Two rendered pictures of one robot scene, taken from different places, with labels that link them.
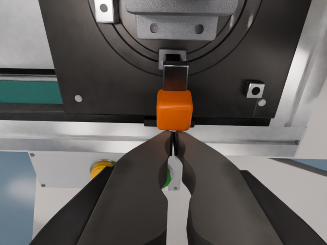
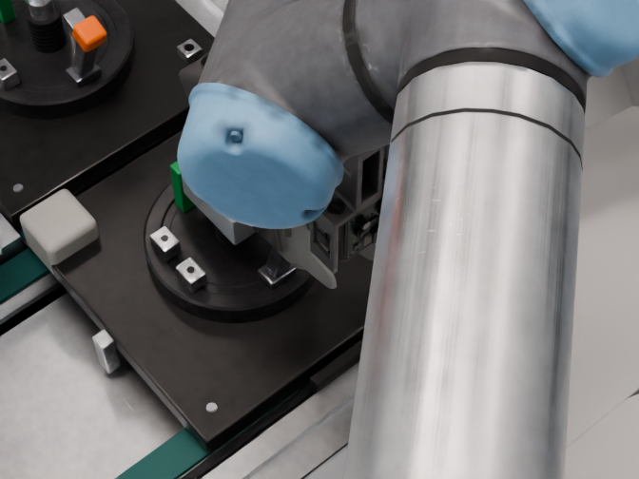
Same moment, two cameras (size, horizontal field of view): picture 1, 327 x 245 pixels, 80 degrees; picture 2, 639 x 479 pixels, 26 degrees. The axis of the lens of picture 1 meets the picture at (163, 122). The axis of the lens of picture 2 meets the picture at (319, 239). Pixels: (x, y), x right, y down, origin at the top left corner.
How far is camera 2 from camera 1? 0.91 m
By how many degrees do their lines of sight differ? 58
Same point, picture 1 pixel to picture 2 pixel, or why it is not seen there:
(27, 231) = not seen: outside the picture
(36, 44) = (109, 447)
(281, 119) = not seen: hidden behind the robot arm
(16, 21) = (72, 435)
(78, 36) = (172, 341)
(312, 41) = not seen: hidden behind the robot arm
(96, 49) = (198, 340)
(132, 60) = (242, 303)
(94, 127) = (257, 449)
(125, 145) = (319, 444)
